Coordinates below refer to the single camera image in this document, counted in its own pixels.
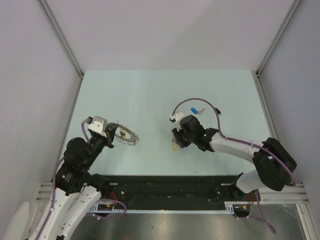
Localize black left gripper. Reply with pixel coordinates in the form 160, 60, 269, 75
83, 123, 118, 168

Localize steel disc with key rings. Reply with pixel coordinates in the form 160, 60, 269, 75
114, 123, 140, 146

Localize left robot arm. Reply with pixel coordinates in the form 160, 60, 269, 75
29, 120, 119, 240

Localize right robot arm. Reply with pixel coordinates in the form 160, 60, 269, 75
169, 112, 297, 201

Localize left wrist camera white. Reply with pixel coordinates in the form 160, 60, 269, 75
87, 116, 108, 138

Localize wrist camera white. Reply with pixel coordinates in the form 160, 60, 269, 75
169, 112, 185, 132
87, 116, 108, 138

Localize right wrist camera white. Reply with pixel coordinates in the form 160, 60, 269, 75
169, 112, 185, 132

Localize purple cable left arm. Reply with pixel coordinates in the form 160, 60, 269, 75
32, 117, 95, 240

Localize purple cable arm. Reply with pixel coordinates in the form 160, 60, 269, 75
32, 117, 95, 240
172, 97, 297, 186

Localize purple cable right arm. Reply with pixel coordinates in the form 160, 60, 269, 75
172, 97, 297, 186

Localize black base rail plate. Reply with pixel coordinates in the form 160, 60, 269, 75
107, 175, 251, 201

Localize grey slotted cable duct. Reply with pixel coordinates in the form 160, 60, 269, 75
88, 201, 235, 215

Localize left aluminium frame post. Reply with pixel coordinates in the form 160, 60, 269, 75
37, 0, 84, 80

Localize aluminium frame post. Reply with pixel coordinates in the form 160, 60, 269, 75
255, 0, 304, 78
37, 0, 84, 80

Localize right aluminium frame post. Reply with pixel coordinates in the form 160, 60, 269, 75
255, 0, 304, 78

